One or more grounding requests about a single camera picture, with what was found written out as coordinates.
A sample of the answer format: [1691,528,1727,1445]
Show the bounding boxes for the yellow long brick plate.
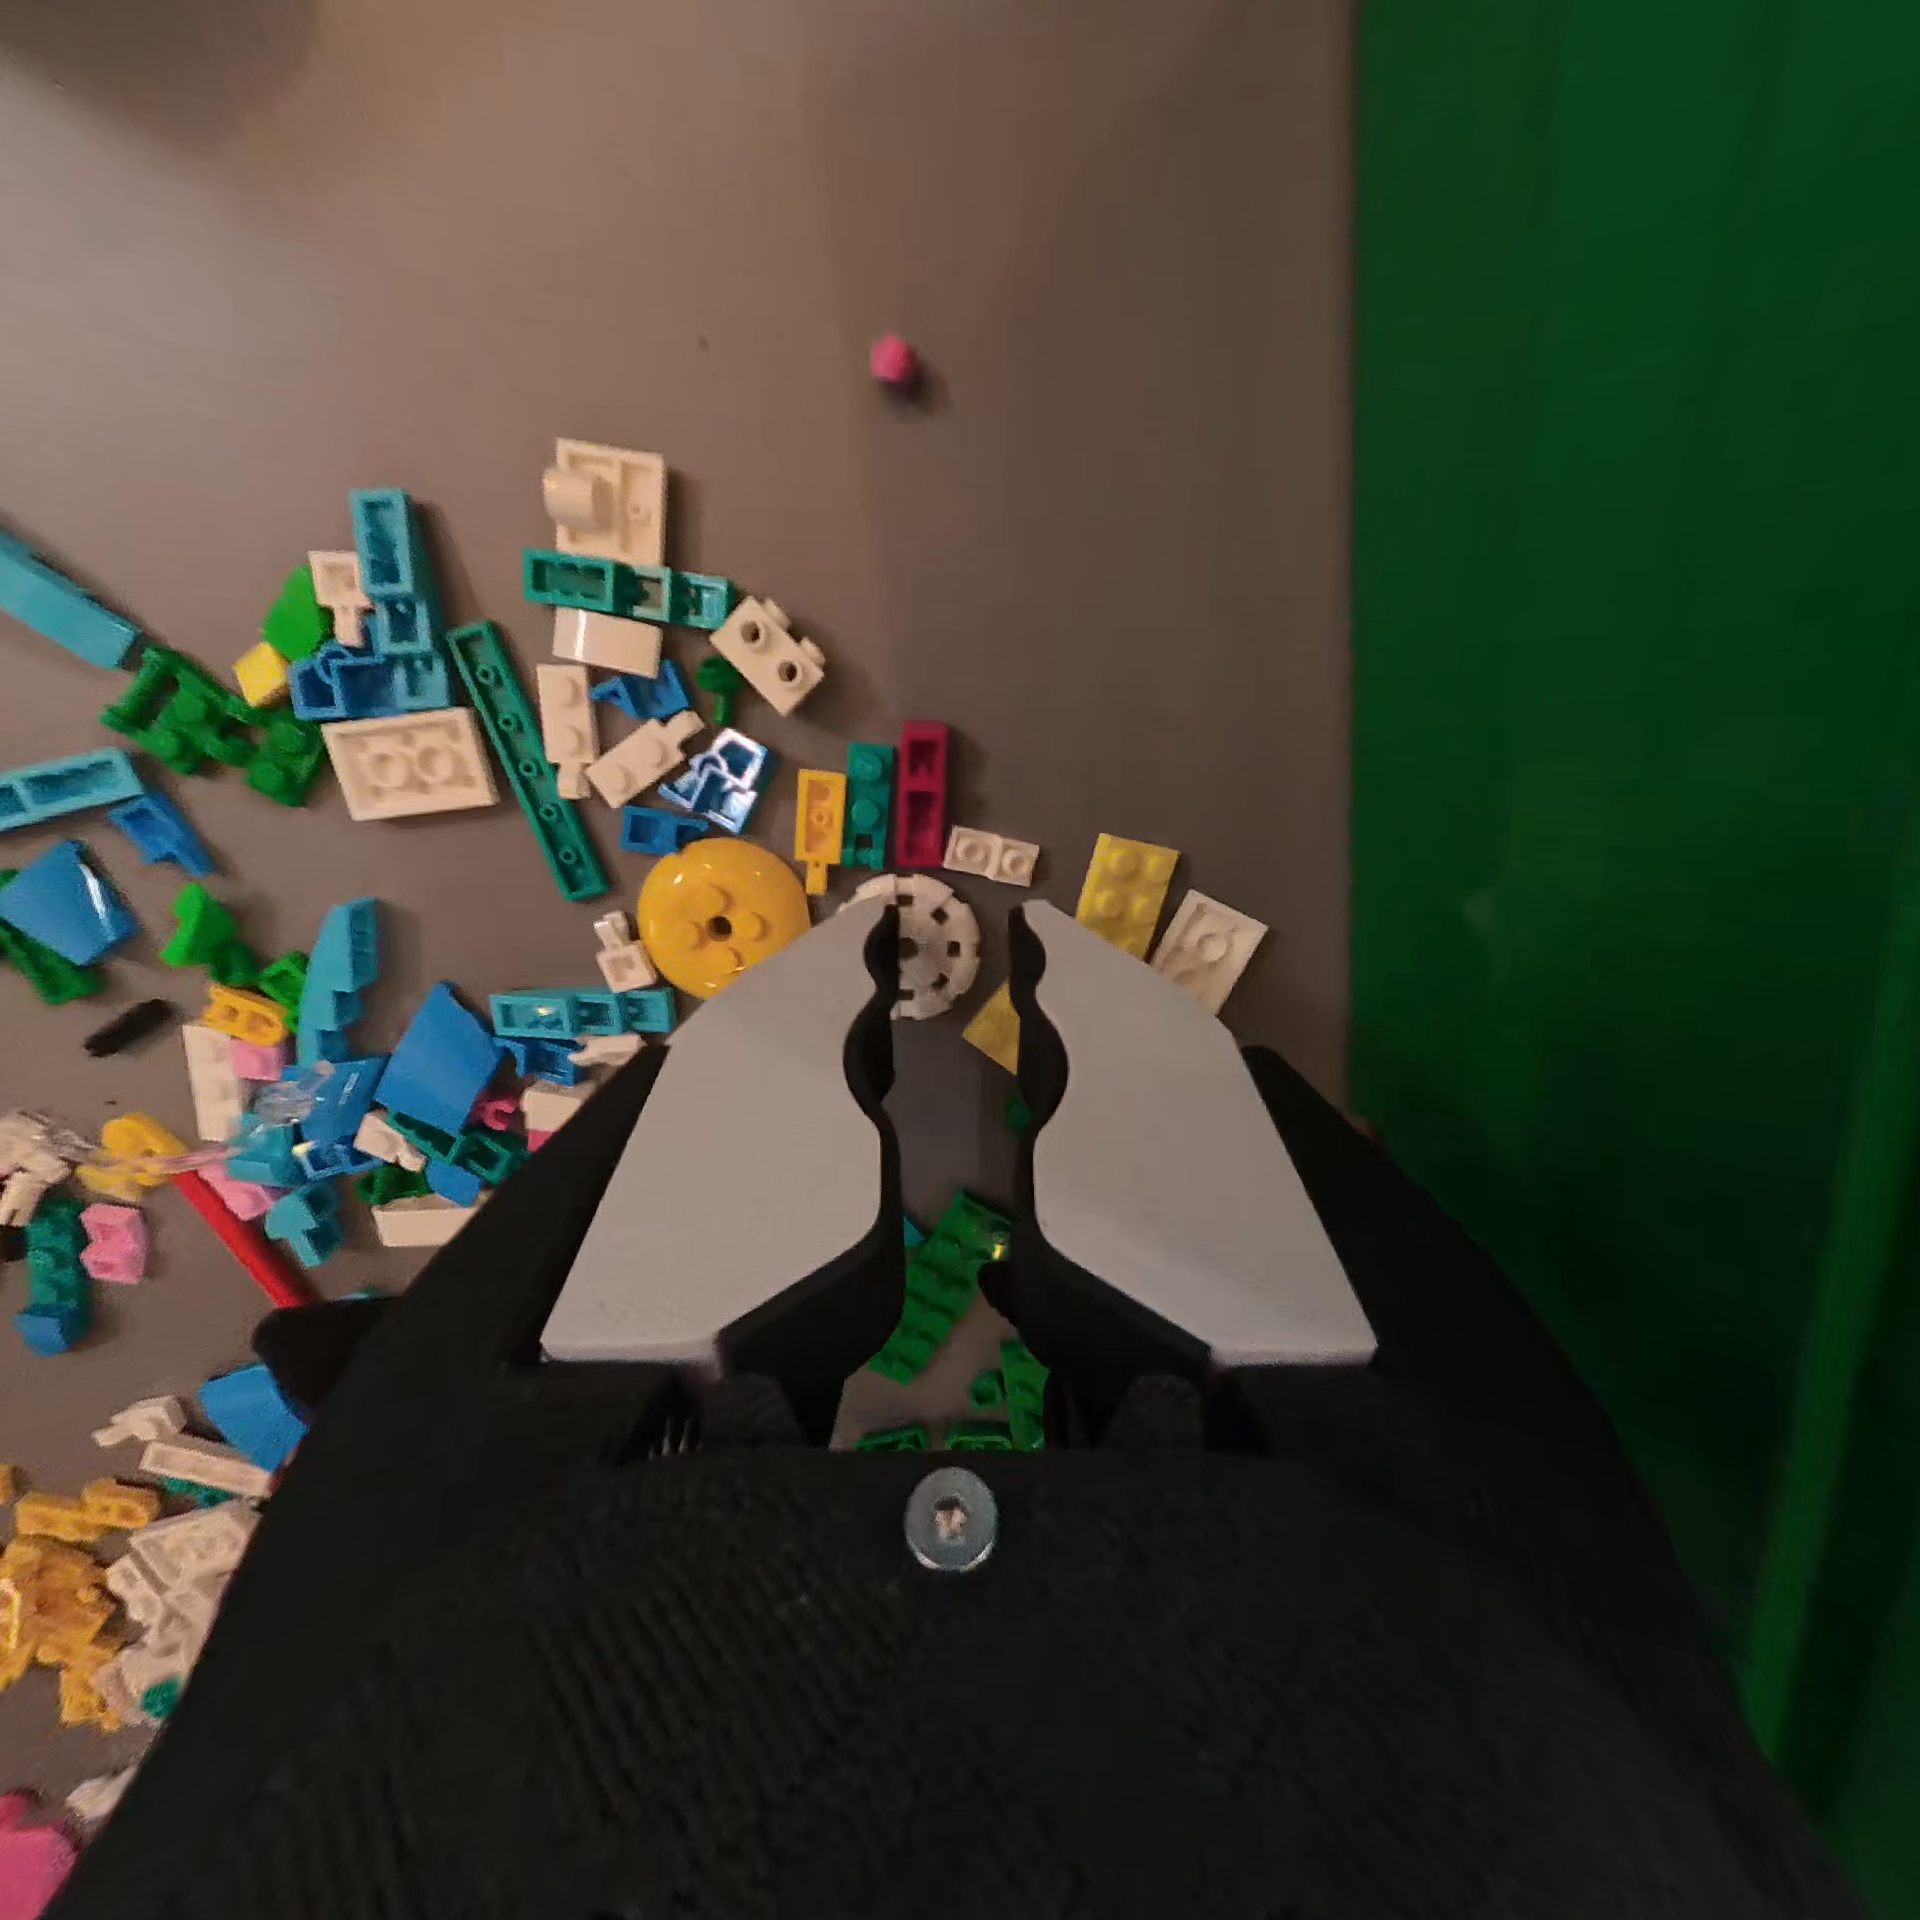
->
[963,833,1181,1076]

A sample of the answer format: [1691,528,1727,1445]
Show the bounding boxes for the pile of green toy bricks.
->
[857,1102,1050,1455]

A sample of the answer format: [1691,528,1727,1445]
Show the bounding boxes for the green storage bin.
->
[1352,0,1920,1920]

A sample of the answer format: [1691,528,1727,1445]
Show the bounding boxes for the pile of magenta toy bricks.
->
[0,1792,80,1920]

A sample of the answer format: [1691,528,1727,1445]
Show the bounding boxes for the pile of white toy bricks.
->
[67,1395,274,1826]

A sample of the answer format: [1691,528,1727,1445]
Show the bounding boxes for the pile of mixed toy bricks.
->
[0,437,1269,1480]

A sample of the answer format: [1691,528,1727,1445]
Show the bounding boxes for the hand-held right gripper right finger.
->
[978,901,1379,1388]

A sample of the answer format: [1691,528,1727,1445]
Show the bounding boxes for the pile of yellow toy bricks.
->
[0,1461,165,1735]

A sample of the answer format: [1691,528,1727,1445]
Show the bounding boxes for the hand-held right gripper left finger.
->
[539,904,911,1405]

